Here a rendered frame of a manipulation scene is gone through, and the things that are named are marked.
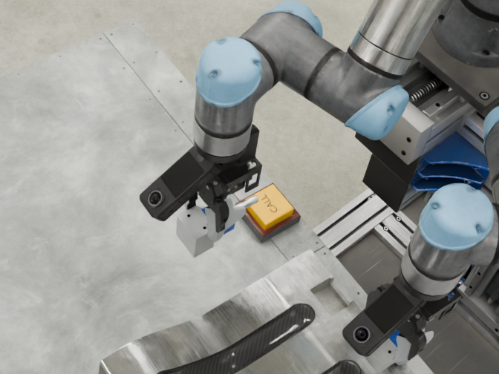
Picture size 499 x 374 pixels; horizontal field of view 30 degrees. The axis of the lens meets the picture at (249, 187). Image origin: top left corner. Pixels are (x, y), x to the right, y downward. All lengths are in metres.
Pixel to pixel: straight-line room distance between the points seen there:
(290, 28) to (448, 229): 0.32
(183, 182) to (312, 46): 0.25
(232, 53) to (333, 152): 1.60
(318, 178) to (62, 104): 1.10
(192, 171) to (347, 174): 1.45
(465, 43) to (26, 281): 0.79
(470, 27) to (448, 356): 0.93
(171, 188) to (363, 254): 1.09
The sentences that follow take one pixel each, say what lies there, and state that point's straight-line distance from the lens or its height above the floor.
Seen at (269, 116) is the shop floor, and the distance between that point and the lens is 2.73.
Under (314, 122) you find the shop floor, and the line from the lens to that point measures 2.74.
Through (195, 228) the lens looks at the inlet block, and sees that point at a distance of 1.36.
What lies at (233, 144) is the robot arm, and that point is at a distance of 1.18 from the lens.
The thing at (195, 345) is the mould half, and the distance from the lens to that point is 1.34.
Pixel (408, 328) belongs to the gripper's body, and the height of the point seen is 1.02.
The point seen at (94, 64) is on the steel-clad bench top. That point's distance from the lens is 1.76.
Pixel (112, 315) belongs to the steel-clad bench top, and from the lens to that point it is 1.47.
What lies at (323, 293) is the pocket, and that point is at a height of 0.86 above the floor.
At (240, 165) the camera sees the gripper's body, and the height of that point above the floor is 1.09.
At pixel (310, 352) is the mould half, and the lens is 1.37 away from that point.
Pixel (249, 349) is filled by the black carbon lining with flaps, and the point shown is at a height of 0.88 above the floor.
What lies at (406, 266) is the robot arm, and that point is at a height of 1.14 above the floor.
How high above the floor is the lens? 2.12
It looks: 55 degrees down
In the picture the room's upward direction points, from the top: 10 degrees clockwise
